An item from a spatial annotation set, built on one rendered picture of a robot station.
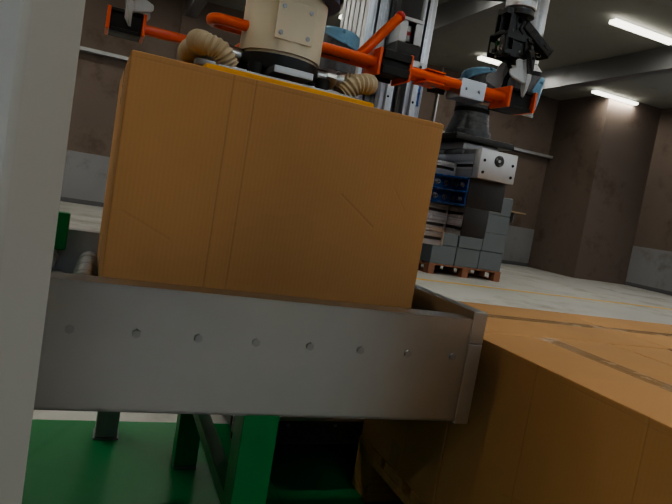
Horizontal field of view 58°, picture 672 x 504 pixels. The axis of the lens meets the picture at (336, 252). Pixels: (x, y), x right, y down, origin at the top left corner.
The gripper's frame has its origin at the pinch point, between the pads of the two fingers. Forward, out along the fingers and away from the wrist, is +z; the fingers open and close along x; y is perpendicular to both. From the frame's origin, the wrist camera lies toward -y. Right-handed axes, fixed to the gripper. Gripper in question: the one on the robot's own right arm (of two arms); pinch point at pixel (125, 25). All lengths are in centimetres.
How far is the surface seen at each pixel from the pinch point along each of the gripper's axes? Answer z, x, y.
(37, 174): 32, -131, -5
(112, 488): 108, -8, 10
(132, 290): 49, -62, 4
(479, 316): 48, -64, 64
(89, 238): 50, 3, -2
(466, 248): 73, 567, 501
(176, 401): 66, -62, 12
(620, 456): 61, -93, 70
